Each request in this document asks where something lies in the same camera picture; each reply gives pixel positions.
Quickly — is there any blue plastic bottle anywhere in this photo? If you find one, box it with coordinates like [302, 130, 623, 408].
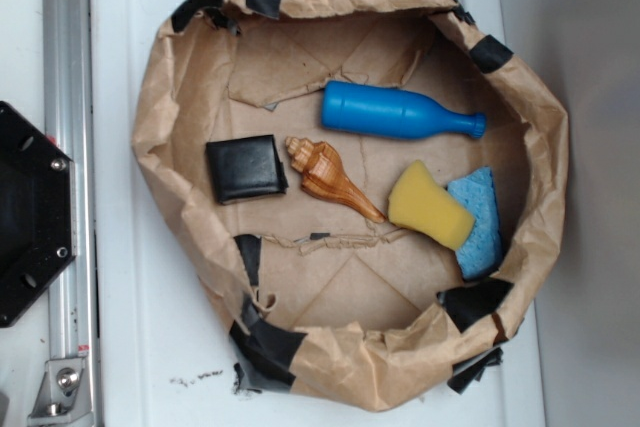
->
[321, 81, 487, 140]

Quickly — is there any black square block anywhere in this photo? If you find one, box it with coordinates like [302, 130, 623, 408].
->
[205, 135, 289, 205]

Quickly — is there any yellow sponge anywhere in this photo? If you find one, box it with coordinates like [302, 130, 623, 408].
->
[388, 160, 475, 250]

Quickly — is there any white tray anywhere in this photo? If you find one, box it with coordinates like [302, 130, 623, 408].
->
[90, 0, 545, 426]

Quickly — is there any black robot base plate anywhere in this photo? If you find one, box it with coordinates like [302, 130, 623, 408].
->
[1, 102, 75, 328]

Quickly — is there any brown conch shell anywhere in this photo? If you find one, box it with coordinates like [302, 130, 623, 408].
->
[285, 137, 386, 223]

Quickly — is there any light blue sponge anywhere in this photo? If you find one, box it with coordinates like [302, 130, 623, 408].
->
[447, 166, 503, 281]

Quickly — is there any brown paper bag bin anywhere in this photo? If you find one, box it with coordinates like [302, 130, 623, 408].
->
[132, 0, 569, 412]

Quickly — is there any metal corner bracket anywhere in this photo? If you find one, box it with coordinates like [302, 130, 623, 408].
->
[27, 357, 95, 426]

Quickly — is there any aluminium rail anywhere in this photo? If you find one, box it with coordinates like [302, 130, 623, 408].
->
[40, 0, 100, 363]

